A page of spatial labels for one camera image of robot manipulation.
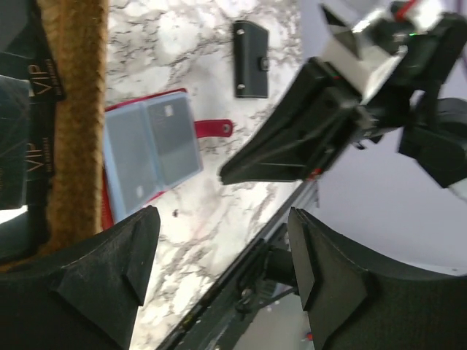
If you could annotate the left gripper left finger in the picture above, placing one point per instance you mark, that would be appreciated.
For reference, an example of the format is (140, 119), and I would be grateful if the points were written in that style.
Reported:
(85, 296)

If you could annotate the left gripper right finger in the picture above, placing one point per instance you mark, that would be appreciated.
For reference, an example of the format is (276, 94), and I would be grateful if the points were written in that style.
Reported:
(357, 298)

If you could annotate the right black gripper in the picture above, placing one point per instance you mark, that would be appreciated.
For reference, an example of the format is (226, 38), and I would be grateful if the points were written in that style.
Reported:
(410, 97)

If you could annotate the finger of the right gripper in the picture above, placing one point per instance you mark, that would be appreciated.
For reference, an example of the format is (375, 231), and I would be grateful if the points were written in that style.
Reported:
(317, 118)

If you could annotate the red card holder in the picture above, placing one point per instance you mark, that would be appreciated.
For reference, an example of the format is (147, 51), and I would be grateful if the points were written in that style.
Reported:
(222, 128)

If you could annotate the grey chip card in holder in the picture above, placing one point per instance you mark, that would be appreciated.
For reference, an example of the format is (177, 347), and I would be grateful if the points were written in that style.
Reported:
(129, 161)

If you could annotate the grey VIP card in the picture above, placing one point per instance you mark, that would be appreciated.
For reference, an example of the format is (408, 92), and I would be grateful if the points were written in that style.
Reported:
(176, 144)

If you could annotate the black card holder in tray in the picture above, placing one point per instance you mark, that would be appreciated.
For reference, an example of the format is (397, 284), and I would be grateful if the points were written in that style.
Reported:
(26, 55)

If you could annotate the woven wicker organizer tray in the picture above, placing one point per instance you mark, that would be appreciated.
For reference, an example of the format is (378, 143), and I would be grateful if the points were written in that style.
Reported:
(78, 32)

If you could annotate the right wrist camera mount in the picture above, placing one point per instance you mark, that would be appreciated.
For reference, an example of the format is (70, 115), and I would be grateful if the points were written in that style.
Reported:
(369, 39)

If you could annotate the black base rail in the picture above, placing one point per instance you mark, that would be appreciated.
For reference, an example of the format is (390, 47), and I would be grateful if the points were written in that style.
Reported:
(261, 275)

